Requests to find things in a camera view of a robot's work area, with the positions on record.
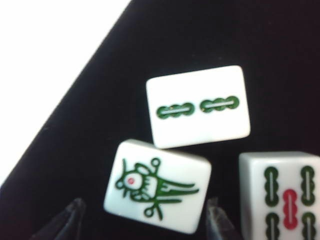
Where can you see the two bamboo mahjong tile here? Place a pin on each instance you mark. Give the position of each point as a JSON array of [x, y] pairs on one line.
[[195, 130]]

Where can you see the black fabric desk mat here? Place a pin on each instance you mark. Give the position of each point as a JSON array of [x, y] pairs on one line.
[[225, 37]]

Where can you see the bird print mahjong tile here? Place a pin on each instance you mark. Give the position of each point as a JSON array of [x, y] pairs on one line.
[[175, 212]]

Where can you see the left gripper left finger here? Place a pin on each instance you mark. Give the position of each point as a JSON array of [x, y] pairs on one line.
[[65, 225]]

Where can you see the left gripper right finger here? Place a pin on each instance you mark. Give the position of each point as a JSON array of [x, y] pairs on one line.
[[218, 225]]

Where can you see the five bamboo mahjong tile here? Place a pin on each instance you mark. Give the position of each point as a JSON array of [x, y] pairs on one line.
[[252, 175]]

